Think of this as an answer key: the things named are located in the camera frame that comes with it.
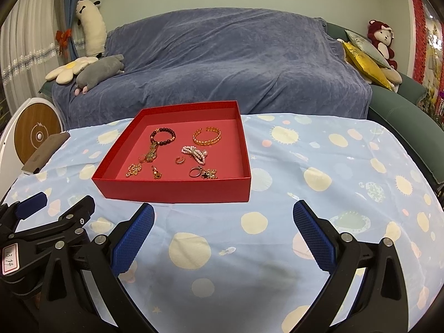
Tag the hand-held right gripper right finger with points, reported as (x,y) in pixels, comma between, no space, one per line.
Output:
(314,239)

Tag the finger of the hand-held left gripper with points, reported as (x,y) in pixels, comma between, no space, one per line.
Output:
(33,202)
(76,215)

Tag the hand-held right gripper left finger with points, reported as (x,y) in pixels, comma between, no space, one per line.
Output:
(133,239)

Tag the red cardboard box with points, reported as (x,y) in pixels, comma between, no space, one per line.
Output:
(173,190)

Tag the small gold ear cuff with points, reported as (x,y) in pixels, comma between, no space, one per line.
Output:
(176,160)

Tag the brown phone case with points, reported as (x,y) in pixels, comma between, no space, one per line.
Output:
(45,152)

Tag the white device with wooden disc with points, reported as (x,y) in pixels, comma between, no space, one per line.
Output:
(38,125)

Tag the gold open bangle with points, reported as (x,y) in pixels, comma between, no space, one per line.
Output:
(204,143)

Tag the flower shaped cushion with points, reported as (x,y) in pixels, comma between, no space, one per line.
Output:
(66,71)

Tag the grey plush toy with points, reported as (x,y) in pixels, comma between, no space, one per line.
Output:
(100,71)

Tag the red bow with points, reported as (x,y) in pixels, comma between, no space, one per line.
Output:
(63,36)

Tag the white sheer curtain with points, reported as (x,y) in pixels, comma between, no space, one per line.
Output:
(31,24)

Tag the flowering plant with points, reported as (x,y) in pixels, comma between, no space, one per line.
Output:
(433,107)

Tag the beige cushion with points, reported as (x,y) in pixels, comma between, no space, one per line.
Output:
(392,75)

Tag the yellow cushion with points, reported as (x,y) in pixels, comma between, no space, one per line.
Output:
(364,64)

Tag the white plush toy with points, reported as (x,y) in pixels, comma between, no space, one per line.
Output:
(92,24)

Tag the blue-covered sofa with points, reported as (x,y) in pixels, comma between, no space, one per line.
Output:
(225,59)

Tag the grey green cushion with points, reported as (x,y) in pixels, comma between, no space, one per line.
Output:
(364,43)

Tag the blue curtain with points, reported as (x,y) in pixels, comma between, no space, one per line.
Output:
(71,0)

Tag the red monkey plush toy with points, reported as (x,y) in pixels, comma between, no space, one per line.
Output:
(381,36)

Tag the red lattice hanging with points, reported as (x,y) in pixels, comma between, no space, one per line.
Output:
(418,24)

